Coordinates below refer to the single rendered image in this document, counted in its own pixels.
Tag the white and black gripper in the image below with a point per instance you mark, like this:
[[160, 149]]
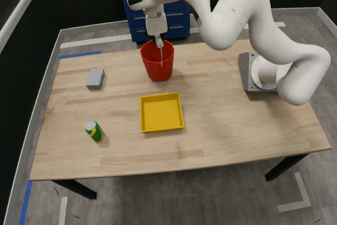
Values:
[[156, 25]]

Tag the green and yellow drink can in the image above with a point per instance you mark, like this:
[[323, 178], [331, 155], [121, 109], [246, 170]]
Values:
[[94, 130]]

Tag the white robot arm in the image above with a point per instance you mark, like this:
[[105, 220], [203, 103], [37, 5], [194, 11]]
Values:
[[294, 69]]

